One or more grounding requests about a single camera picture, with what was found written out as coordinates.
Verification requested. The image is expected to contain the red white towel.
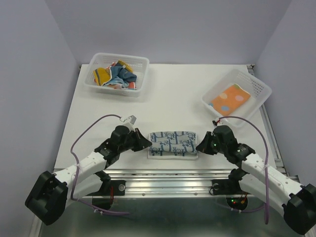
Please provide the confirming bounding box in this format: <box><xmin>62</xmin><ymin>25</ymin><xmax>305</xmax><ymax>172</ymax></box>
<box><xmin>123</xmin><ymin>82</ymin><xmax>136</xmax><ymax>90</ymax></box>

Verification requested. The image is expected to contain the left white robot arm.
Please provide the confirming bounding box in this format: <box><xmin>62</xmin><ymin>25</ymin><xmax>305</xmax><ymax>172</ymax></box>
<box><xmin>25</xmin><ymin>125</ymin><xmax>152</xmax><ymax>225</ymax></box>

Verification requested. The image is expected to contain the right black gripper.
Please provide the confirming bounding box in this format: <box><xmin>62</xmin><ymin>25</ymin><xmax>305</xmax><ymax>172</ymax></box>
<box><xmin>194</xmin><ymin>131</ymin><xmax>227</xmax><ymax>155</ymax></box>

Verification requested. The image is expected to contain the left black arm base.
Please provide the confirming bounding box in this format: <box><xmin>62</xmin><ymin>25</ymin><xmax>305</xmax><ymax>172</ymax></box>
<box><xmin>91</xmin><ymin>180</ymin><xmax>126</xmax><ymax>210</ymax></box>

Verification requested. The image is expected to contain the yellow grey towel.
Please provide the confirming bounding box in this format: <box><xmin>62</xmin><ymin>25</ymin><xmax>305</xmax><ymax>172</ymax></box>
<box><xmin>93</xmin><ymin>67</ymin><xmax>112</xmax><ymax>86</ymax></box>

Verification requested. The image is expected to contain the empty white basket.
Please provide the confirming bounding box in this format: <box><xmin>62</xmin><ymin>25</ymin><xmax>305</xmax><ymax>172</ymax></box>
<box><xmin>201</xmin><ymin>69</ymin><xmax>272</xmax><ymax>120</ymax></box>

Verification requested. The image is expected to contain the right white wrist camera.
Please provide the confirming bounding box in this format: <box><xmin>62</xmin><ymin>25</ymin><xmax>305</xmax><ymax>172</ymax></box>
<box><xmin>212</xmin><ymin>119</ymin><xmax>221</xmax><ymax>126</ymax></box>

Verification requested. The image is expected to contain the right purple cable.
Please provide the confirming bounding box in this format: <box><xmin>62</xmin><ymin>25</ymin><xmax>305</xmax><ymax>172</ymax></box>
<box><xmin>218</xmin><ymin>116</ymin><xmax>270</xmax><ymax>225</ymax></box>

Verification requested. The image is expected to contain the blue patterned towel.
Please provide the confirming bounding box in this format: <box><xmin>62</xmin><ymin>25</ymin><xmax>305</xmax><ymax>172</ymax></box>
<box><xmin>148</xmin><ymin>131</ymin><xmax>198</xmax><ymax>160</ymax></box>

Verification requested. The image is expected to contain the aluminium frame rail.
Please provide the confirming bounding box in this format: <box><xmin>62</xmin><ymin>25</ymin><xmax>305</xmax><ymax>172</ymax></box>
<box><xmin>30</xmin><ymin>170</ymin><xmax>295</xmax><ymax>237</ymax></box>

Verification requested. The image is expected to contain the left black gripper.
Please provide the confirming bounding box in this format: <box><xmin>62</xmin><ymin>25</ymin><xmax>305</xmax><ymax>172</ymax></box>
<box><xmin>118</xmin><ymin>128</ymin><xmax>151</xmax><ymax>153</ymax></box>

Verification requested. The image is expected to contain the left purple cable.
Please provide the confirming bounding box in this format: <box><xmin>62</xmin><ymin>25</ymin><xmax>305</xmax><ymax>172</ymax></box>
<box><xmin>70</xmin><ymin>114</ymin><xmax>130</xmax><ymax>216</ymax></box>

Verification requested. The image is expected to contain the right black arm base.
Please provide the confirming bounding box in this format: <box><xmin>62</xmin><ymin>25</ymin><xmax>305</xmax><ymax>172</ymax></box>
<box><xmin>209</xmin><ymin>179</ymin><xmax>261</xmax><ymax>213</ymax></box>

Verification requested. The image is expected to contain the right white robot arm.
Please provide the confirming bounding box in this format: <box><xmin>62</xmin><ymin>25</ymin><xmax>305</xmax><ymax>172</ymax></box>
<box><xmin>197</xmin><ymin>125</ymin><xmax>316</xmax><ymax>235</ymax></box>

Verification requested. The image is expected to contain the purple cable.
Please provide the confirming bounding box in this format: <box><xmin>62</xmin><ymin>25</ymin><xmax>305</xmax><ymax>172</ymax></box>
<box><xmin>218</xmin><ymin>116</ymin><xmax>270</xmax><ymax>225</ymax></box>
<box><xmin>70</xmin><ymin>114</ymin><xmax>130</xmax><ymax>216</ymax></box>

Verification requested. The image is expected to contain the white basket with towels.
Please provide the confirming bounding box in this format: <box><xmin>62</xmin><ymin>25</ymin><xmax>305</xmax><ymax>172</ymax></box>
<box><xmin>84</xmin><ymin>53</ymin><xmax>150</xmax><ymax>97</ymax></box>

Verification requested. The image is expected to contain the orange polka dot towel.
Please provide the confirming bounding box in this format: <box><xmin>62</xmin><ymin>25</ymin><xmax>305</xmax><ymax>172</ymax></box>
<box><xmin>209</xmin><ymin>84</ymin><xmax>251</xmax><ymax>116</ymax></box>

